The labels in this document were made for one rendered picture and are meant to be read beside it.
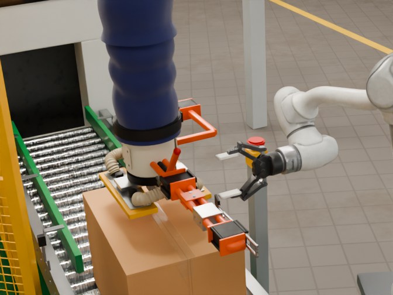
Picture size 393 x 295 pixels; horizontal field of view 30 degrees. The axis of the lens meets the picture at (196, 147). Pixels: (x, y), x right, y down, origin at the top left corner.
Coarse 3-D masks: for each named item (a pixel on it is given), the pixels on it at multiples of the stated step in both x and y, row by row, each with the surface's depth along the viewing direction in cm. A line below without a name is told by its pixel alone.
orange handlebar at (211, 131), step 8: (192, 112) 275; (200, 120) 268; (208, 128) 261; (184, 136) 255; (192, 136) 255; (200, 136) 256; (208, 136) 258; (152, 168) 238; (160, 168) 234; (176, 192) 220; (192, 192) 217; (200, 192) 217; (184, 200) 215; (192, 200) 218; (200, 200) 214; (208, 224) 201; (240, 240) 193; (232, 248) 191; (240, 248) 192
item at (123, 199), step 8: (120, 168) 263; (104, 176) 258; (112, 176) 257; (120, 176) 252; (104, 184) 256; (112, 184) 251; (112, 192) 247; (120, 192) 246; (128, 192) 245; (144, 192) 246; (120, 200) 241; (128, 200) 240; (128, 208) 236; (136, 208) 236; (144, 208) 236; (152, 208) 235; (128, 216) 234; (136, 216) 234
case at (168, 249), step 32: (96, 192) 275; (96, 224) 258; (128, 224) 253; (160, 224) 251; (192, 224) 250; (96, 256) 274; (128, 256) 234; (160, 256) 233; (192, 256) 232; (224, 256) 236; (128, 288) 227; (160, 288) 231; (192, 288) 236; (224, 288) 241
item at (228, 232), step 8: (216, 224) 198; (224, 224) 198; (232, 224) 198; (208, 232) 198; (216, 232) 194; (224, 232) 194; (232, 232) 194; (240, 232) 194; (208, 240) 199; (216, 240) 196; (224, 240) 191; (232, 240) 192; (216, 248) 196; (224, 248) 192
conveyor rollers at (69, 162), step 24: (48, 144) 419; (72, 144) 416; (96, 144) 413; (24, 168) 391; (48, 168) 394; (72, 168) 390; (96, 168) 386; (72, 192) 365; (48, 216) 345; (72, 216) 341; (72, 264) 307; (72, 288) 290; (96, 288) 294
